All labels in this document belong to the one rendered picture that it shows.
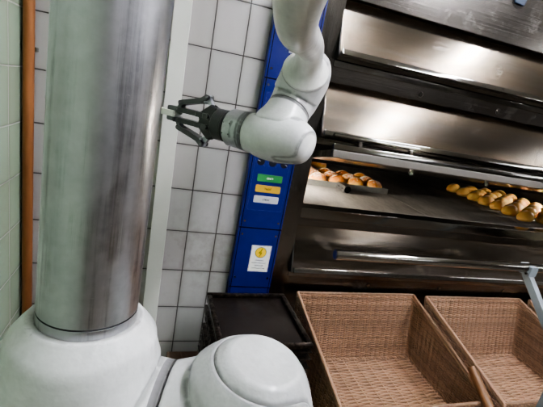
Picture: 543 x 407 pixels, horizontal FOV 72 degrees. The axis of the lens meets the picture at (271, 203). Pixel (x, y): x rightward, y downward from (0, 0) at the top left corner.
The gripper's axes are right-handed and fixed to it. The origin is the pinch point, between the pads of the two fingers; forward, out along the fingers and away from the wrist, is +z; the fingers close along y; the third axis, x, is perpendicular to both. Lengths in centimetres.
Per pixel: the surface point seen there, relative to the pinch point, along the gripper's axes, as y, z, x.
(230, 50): -19.9, 2.3, 25.2
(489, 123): -14, -71, 102
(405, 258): 29, -62, 37
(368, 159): 5, -42, 49
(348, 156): 5, -36, 43
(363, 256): 29, -53, 27
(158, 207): 32.4, 12.5, 12.6
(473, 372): 67, -91, 59
